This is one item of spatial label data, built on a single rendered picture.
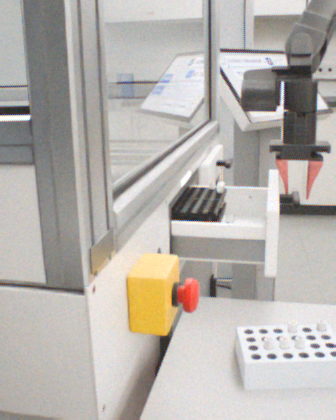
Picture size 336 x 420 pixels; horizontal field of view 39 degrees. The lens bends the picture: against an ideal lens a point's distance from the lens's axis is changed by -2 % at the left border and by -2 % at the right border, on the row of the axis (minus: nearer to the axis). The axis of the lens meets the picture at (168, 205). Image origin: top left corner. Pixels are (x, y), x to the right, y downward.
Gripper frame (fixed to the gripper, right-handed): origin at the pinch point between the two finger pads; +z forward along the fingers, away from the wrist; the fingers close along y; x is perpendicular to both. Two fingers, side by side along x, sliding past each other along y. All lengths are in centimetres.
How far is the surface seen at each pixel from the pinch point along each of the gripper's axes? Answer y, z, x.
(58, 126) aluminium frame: 21, -17, 50
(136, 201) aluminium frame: 19.2, -7.1, 34.7
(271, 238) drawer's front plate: 4.3, 2.6, 17.0
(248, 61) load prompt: 14, -26, -91
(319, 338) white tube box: -2.1, 11.3, 29.5
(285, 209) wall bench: -7, 84, -293
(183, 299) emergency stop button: 13.6, 3.2, 37.3
